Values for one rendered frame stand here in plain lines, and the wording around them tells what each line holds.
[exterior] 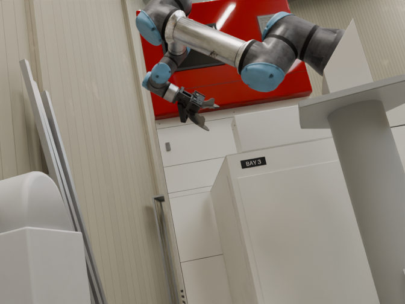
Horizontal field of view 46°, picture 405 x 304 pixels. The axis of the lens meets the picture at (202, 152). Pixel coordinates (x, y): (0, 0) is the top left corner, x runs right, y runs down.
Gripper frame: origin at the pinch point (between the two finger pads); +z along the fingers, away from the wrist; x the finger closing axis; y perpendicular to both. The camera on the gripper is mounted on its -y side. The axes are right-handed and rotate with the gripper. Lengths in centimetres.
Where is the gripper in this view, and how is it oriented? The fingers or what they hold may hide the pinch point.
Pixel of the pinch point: (214, 119)
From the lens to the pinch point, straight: 211.2
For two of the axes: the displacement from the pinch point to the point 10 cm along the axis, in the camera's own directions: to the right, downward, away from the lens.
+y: 3.6, -4.8, -8.0
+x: 3.2, -7.4, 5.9
